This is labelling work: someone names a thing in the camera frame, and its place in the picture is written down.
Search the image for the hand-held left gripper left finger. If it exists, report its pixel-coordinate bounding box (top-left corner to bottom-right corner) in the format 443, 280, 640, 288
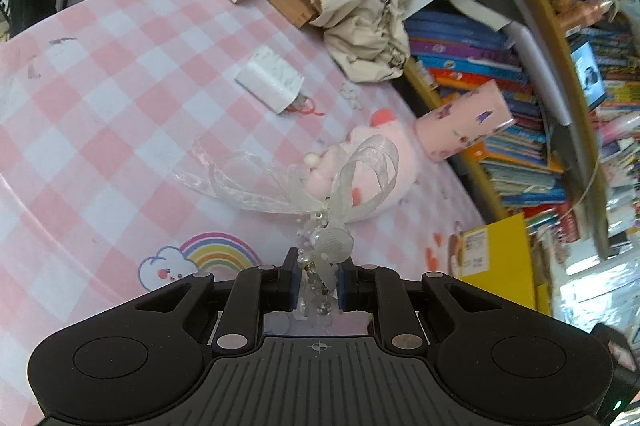
132, 247, 301, 357

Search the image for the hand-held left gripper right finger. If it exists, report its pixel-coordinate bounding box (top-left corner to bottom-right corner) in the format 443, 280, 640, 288
336, 256, 506, 357

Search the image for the white ribbon bow hair clip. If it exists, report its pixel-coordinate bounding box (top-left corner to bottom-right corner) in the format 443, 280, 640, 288
192, 133, 401, 332

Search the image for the pink plush toy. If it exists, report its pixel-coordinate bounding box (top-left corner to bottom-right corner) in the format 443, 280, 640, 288
305, 108, 421, 223

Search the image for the yellow cardboard box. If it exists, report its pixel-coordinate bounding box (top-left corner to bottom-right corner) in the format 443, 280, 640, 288
452, 212, 553, 317

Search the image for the stack of papers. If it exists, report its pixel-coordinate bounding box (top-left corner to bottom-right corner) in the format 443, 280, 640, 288
555, 251, 640, 337

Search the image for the pink printed cylinder canister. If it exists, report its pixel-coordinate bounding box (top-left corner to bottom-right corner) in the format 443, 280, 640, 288
415, 83, 515, 163

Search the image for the white paper packet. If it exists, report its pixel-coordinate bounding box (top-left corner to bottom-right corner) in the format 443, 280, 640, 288
235, 46, 306, 113

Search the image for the long row of colourful books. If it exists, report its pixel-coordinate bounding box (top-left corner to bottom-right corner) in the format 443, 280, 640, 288
405, 10, 581, 227

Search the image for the shelf row of bright books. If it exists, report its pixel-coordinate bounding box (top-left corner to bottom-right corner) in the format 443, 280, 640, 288
550, 0, 640, 147

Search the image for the white flat lamp bar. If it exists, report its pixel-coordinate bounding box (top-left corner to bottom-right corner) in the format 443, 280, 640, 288
510, 26, 573, 127

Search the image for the white charging cable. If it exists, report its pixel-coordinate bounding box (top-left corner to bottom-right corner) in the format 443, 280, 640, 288
530, 121, 603, 257

